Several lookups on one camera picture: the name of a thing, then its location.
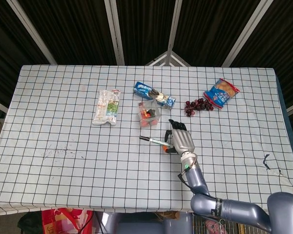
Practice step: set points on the white metal partition post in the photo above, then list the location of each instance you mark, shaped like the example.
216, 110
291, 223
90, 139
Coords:
246, 34
173, 26
114, 31
31, 31

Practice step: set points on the white triangular partition foot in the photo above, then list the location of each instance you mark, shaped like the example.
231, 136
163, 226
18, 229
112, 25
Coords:
168, 58

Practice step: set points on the blue cookie box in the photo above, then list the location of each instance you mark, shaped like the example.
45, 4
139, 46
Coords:
142, 89

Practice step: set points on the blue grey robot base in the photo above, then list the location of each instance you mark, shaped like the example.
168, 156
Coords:
136, 226

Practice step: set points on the red shopping bag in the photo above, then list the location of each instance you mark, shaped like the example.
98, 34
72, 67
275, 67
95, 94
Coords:
63, 221

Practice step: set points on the white green snack packet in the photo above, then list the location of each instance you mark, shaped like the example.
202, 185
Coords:
107, 107

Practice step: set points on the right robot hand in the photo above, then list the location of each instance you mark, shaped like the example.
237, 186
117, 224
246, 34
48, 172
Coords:
183, 141

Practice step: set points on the black bag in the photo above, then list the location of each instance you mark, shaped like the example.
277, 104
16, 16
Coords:
29, 224

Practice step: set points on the red grape bunch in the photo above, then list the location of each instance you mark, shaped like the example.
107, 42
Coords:
195, 106

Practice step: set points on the clear box with red sweets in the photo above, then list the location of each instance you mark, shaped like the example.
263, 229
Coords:
149, 114

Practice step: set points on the blue red snack bag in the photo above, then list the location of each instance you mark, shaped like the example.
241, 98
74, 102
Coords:
221, 93

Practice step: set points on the black marker cap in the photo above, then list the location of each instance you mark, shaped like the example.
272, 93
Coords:
144, 138

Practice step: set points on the white green marker body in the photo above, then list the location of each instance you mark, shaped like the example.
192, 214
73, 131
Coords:
157, 141

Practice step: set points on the white checked tablecloth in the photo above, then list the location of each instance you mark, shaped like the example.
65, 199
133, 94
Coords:
88, 165

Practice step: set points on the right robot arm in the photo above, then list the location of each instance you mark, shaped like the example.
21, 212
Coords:
197, 178

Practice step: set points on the brown paper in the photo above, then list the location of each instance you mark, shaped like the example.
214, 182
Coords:
167, 215

